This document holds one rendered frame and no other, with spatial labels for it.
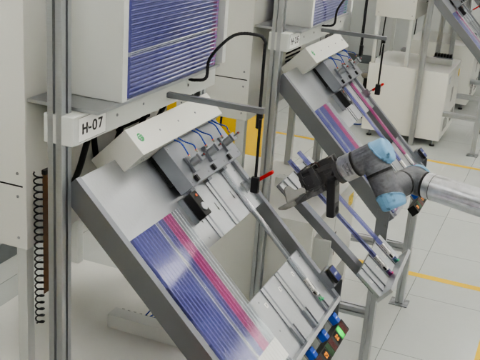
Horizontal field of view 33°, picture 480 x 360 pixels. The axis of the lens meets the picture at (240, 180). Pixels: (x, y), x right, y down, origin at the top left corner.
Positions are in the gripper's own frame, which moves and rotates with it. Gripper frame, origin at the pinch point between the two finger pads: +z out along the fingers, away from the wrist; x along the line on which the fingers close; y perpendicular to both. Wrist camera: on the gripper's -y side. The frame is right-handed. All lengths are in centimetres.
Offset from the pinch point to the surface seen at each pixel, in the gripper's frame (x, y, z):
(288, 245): -7.9, -13.2, 10.4
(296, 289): 7.4, -23.1, 7.3
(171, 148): 25.1, 30.3, 10.4
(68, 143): 64, 43, 10
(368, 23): -749, 45, 162
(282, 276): 8.9, -17.4, 8.3
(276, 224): -7.9, -5.7, 10.9
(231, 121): -272, 25, 142
